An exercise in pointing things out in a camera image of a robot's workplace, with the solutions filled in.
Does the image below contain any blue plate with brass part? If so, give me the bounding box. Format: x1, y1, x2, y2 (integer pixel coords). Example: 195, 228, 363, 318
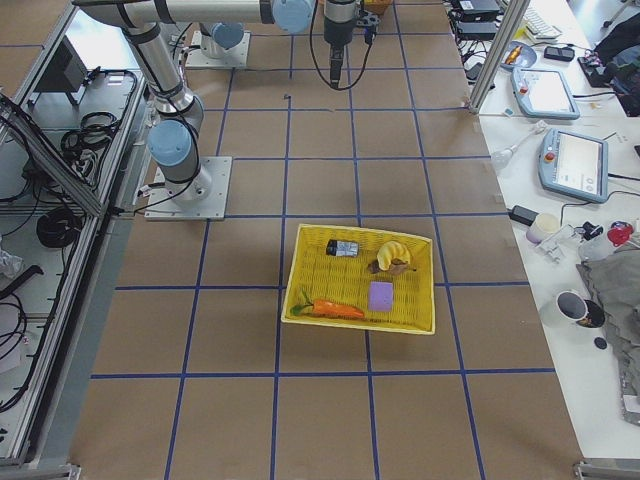
500, 41, 538, 70

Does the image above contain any teach pendant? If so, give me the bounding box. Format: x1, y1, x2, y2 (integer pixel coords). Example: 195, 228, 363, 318
511, 67, 580, 120
538, 129, 609, 204

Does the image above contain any purple foam cube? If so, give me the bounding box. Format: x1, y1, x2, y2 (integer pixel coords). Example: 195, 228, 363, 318
368, 281, 394, 312

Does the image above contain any yellow plastic basket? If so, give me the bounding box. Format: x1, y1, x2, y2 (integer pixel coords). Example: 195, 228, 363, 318
281, 224, 436, 335

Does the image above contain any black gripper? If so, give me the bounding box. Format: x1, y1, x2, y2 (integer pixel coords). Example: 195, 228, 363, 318
324, 17, 355, 89

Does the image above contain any red black toy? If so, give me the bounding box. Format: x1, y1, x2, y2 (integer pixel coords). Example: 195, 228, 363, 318
606, 221, 634, 248

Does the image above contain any grey cloth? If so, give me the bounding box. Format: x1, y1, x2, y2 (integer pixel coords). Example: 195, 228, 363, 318
576, 247, 639, 425

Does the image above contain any toy orange carrot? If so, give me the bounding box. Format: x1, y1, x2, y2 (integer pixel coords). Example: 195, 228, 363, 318
290, 291, 365, 320

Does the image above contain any small dark glass bottle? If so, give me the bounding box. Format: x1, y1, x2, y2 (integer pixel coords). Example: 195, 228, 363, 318
325, 239, 360, 258

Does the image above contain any coiled black cable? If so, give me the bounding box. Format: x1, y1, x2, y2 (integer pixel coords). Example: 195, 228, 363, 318
35, 204, 84, 251

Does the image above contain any brown wicker basket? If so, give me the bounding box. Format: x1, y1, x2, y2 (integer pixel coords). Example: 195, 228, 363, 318
365, 0, 393, 15

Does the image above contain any aluminium frame post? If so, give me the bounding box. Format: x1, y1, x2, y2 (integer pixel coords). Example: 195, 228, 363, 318
468, 0, 530, 114

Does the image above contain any white mug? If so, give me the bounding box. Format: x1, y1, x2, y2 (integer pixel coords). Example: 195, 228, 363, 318
539, 290, 589, 327

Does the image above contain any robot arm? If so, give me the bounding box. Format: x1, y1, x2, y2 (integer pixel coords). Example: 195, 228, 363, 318
199, 22, 244, 59
75, 1, 366, 206

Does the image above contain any black power adapter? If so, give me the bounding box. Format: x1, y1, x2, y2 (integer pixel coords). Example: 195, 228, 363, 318
508, 205, 539, 227

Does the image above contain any purple white cup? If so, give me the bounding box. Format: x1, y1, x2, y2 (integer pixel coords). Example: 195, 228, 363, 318
526, 213, 560, 244

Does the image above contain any teach pendant far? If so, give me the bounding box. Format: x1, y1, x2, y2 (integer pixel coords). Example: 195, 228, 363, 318
511, 67, 580, 120

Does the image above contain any toy croissant bread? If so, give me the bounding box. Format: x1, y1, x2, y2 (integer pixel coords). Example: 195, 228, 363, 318
377, 241, 411, 273

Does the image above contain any small brown toy piece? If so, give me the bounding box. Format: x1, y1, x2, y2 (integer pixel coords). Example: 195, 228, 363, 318
367, 259, 419, 275

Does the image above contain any teach pendant near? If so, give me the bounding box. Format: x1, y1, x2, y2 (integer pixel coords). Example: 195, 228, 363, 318
538, 129, 609, 204

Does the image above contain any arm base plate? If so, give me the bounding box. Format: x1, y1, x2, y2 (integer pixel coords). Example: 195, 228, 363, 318
185, 30, 251, 70
144, 156, 232, 221

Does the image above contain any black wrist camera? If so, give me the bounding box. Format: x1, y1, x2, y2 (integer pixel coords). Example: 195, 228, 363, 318
356, 10, 380, 46

